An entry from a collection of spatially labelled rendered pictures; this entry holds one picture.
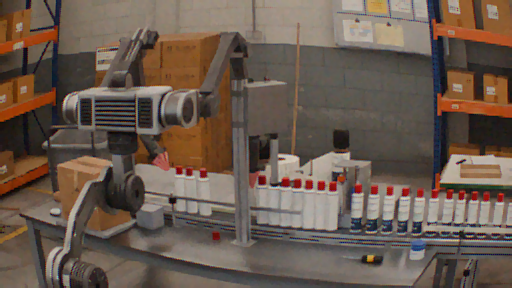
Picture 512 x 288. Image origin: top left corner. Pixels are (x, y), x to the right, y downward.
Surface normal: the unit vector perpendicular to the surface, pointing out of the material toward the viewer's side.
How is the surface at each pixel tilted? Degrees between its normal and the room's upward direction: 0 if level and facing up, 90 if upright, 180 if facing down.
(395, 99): 90
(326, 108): 90
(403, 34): 90
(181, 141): 90
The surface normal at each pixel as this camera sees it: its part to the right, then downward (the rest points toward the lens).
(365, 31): -0.36, 0.20
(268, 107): 0.47, 0.18
